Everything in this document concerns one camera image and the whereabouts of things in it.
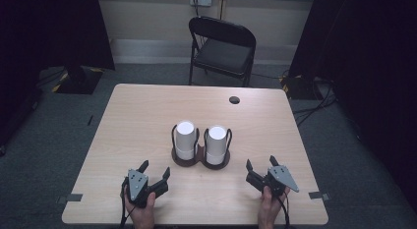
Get black folding chair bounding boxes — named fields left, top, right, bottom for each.
left=188, top=15, right=258, bottom=88

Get grey tape strip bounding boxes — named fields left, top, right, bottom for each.
left=308, top=191, right=331, bottom=201
left=56, top=193, right=84, bottom=204

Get dark double cup holder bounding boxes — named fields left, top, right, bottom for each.
left=170, top=123, right=233, bottom=171

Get black curtain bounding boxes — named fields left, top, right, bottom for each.
left=0, top=0, right=116, bottom=148
left=287, top=0, right=417, bottom=203

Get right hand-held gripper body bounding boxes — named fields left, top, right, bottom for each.
left=245, top=164, right=300, bottom=197

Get person's left hand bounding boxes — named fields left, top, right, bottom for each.
left=124, top=191, right=156, bottom=229

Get black floor cables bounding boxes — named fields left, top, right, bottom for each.
left=292, top=77, right=339, bottom=127

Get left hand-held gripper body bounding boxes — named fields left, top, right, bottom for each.
left=122, top=168, right=170, bottom=209

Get person's right hand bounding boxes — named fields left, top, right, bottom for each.
left=257, top=186, right=291, bottom=229

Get white cup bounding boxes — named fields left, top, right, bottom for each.
left=206, top=124, right=228, bottom=166
left=175, top=120, right=198, bottom=161

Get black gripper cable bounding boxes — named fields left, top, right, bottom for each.
left=277, top=191, right=292, bottom=229
left=119, top=177, right=130, bottom=229

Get black stand base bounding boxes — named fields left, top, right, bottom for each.
left=280, top=74, right=326, bottom=101
left=51, top=65, right=105, bottom=95

